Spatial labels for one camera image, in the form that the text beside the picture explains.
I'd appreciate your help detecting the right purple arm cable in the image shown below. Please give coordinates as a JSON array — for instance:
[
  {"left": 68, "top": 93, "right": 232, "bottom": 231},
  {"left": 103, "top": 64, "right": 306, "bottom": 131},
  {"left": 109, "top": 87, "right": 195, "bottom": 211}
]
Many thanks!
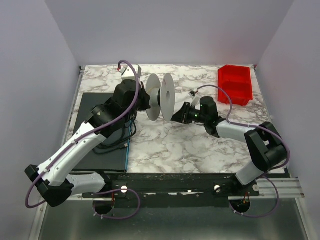
[{"left": 189, "top": 84, "right": 291, "bottom": 173}]

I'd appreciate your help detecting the red plastic bin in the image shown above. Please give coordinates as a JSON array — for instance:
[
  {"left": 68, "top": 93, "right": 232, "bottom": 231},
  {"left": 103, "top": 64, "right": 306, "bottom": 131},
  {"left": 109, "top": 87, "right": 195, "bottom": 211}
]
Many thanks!
[{"left": 217, "top": 65, "right": 253, "bottom": 106}]

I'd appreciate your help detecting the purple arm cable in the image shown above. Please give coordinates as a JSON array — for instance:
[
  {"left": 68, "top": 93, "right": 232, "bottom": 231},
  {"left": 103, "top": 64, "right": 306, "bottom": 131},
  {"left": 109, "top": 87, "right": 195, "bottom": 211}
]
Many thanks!
[
  {"left": 25, "top": 59, "right": 141, "bottom": 209},
  {"left": 189, "top": 84, "right": 291, "bottom": 173}
]

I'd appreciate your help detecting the white cable spool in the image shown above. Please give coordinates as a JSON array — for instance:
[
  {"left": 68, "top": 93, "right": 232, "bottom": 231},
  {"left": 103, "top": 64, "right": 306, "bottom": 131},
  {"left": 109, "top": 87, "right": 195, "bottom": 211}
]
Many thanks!
[{"left": 145, "top": 73, "right": 176, "bottom": 122}]

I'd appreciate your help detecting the black usb cable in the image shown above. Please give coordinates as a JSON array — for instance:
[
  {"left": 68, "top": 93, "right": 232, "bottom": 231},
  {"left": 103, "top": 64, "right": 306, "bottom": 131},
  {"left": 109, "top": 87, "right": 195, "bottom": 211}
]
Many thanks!
[{"left": 93, "top": 112, "right": 138, "bottom": 156}]

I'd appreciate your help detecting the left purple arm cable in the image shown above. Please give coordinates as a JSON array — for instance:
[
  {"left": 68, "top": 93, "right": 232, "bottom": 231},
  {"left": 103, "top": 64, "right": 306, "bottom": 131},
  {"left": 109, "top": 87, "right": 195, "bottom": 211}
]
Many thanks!
[{"left": 25, "top": 59, "right": 141, "bottom": 209}]

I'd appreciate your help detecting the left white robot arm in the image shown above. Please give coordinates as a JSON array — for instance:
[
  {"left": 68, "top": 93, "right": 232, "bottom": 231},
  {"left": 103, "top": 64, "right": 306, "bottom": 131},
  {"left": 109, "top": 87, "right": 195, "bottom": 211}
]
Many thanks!
[{"left": 25, "top": 79, "right": 150, "bottom": 207}]

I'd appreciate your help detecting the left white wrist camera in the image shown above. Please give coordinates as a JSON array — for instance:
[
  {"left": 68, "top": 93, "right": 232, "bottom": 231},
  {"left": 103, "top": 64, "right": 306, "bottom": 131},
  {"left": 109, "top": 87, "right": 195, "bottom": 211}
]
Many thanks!
[{"left": 117, "top": 65, "right": 142, "bottom": 81}]

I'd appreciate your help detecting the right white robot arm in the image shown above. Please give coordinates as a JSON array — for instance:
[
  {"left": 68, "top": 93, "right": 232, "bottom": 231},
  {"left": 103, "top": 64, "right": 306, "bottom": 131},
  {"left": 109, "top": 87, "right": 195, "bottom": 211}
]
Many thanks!
[{"left": 171, "top": 96, "right": 288, "bottom": 186}]

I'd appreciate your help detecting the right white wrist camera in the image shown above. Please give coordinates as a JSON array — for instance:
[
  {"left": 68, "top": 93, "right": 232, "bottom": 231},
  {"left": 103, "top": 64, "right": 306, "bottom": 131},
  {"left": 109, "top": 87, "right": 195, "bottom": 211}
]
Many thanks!
[{"left": 189, "top": 89, "right": 200, "bottom": 107}]

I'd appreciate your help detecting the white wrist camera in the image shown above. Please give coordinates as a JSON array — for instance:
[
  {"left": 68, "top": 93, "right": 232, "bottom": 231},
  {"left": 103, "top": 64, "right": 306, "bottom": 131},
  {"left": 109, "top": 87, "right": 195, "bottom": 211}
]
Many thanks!
[
  {"left": 189, "top": 89, "right": 200, "bottom": 107},
  {"left": 117, "top": 65, "right": 142, "bottom": 81}
]

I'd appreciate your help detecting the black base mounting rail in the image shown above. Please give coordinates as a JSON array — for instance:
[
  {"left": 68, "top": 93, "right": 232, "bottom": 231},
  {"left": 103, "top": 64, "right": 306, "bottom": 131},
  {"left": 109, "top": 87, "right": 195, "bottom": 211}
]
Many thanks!
[{"left": 91, "top": 169, "right": 266, "bottom": 221}]

